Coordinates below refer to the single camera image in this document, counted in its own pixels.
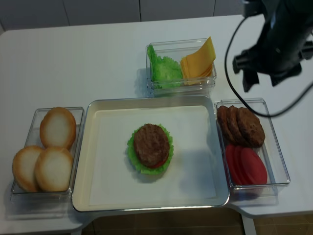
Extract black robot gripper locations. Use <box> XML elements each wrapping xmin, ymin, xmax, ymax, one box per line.
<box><xmin>233</xmin><ymin>14</ymin><xmax>313</xmax><ymax>93</ymax></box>

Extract brown meat patty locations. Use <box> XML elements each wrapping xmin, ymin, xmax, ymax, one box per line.
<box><xmin>133</xmin><ymin>124</ymin><xmax>170</xmax><ymax>167</ymax></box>
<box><xmin>236</xmin><ymin>107</ymin><xmax>265</xmax><ymax>148</ymax></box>
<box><xmin>226</xmin><ymin>105</ymin><xmax>248</xmax><ymax>146</ymax></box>
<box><xmin>217</xmin><ymin>105</ymin><xmax>237</xmax><ymax>144</ymax></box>

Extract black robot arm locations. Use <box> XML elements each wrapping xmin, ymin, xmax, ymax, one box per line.
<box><xmin>232</xmin><ymin>0</ymin><xmax>313</xmax><ymax>92</ymax></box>

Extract yellow cheese slice stack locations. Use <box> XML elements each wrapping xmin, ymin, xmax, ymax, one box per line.
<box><xmin>180</xmin><ymin>37</ymin><xmax>216</xmax><ymax>86</ymax></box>

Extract clear lettuce cheese container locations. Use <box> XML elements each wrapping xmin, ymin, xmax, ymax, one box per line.
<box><xmin>146</xmin><ymin>38</ymin><xmax>217</xmax><ymax>97</ymax></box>

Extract green lettuce leaves in container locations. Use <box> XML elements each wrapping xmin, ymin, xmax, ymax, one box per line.
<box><xmin>147</xmin><ymin>45</ymin><xmax>183</xmax><ymax>89</ymax></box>

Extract green lettuce leaf on tray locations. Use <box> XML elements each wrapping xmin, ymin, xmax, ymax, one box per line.
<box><xmin>127</xmin><ymin>124</ymin><xmax>174</xmax><ymax>175</ymax></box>

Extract red tomato slice left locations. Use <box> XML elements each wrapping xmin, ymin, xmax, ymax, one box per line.
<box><xmin>225</xmin><ymin>144</ymin><xmax>242</xmax><ymax>185</ymax></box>

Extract clear patty tomato container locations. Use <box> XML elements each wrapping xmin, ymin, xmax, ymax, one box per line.
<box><xmin>215</xmin><ymin>98</ymin><xmax>290</xmax><ymax>200</ymax></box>

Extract red tomato slice right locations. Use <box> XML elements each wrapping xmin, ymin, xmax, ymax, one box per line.
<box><xmin>239</xmin><ymin>147</ymin><xmax>268</xmax><ymax>185</ymax></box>

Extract red tomato slice middle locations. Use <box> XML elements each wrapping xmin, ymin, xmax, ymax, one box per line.
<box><xmin>234</xmin><ymin>145</ymin><xmax>250</xmax><ymax>185</ymax></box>

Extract white paper tray liner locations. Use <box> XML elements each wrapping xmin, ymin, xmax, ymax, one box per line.
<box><xmin>90</xmin><ymin>105</ymin><xmax>218</xmax><ymax>208</ymax></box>

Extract red tomato slice on tray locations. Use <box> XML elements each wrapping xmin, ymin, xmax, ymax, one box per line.
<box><xmin>148</xmin><ymin>155</ymin><xmax>169</xmax><ymax>169</ymax></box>

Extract bread bun slice rear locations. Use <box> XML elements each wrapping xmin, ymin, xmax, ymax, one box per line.
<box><xmin>40</xmin><ymin>107</ymin><xmax>76</xmax><ymax>150</ymax></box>

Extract bread bun slice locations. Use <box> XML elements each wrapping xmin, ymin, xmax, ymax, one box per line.
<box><xmin>12</xmin><ymin>145</ymin><xmax>43</xmax><ymax>192</ymax></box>
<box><xmin>34</xmin><ymin>147</ymin><xmax>73</xmax><ymax>192</ymax></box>
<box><xmin>40</xmin><ymin>107</ymin><xmax>76</xmax><ymax>150</ymax></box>

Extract bread bun slice front right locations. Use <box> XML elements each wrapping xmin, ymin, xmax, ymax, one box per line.
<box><xmin>34</xmin><ymin>147</ymin><xmax>73</xmax><ymax>192</ymax></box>

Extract clear bun container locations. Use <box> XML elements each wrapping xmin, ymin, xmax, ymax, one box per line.
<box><xmin>10</xmin><ymin>106</ymin><xmax>84</xmax><ymax>198</ymax></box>

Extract bread bun slice front left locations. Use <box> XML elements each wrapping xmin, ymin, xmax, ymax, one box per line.
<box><xmin>12</xmin><ymin>145</ymin><xmax>43</xmax><ymax>192</ymax></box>

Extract black cable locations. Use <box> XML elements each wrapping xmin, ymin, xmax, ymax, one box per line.
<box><xmin>224</xmin><ymin>14</ymin><xmax>313</xmax><ymax>118</ymax></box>

